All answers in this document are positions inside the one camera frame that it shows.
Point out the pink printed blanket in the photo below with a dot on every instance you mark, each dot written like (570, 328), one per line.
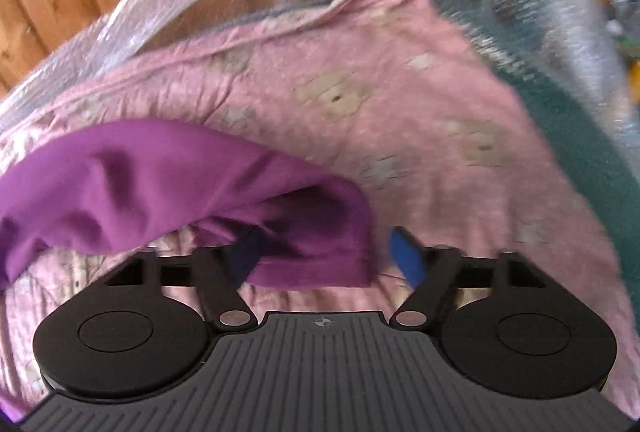
(380, 122)

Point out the dark green cloth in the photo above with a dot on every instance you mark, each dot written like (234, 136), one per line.
(560, 122)

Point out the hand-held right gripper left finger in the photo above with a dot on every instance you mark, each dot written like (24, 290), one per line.
(248, 257)

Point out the purple garment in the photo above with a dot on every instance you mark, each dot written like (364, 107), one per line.
(165, 192)

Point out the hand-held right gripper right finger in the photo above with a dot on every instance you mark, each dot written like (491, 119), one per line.
(407, 257)

